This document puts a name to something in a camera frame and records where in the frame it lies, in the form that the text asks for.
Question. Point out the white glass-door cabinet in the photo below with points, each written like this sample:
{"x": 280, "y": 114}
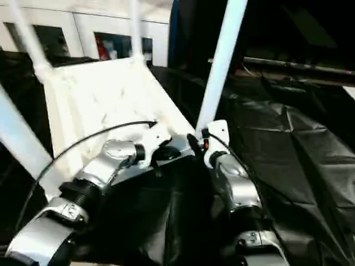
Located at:
{"x": 83, "y": 19}

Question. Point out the dark metal pole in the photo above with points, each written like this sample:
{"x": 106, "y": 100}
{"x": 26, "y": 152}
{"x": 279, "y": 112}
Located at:
{"x": 299, "y": 65}

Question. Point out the white plastic table top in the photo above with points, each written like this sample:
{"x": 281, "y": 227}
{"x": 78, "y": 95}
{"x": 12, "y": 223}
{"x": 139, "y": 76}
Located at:
{"x": 111, "y": 88}

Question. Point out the white flat board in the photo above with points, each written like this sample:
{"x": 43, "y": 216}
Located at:
{"x": 350, "y": 92}

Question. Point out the black mat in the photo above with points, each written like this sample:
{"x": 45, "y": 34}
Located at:
{"x": 291, "y": 152}

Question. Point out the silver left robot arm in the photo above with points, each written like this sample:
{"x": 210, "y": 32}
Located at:
{"x": 111, "y": 158}

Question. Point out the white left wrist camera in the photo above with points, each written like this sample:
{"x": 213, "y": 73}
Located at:
{"x": 155, "y": 135}

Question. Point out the red bottle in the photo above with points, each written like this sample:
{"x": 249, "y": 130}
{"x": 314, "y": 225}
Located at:
{"x": 101, "y": 48}

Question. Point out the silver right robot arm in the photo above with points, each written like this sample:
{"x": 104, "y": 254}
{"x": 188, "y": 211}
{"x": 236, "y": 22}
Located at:
{"x": 241, "y": 185}

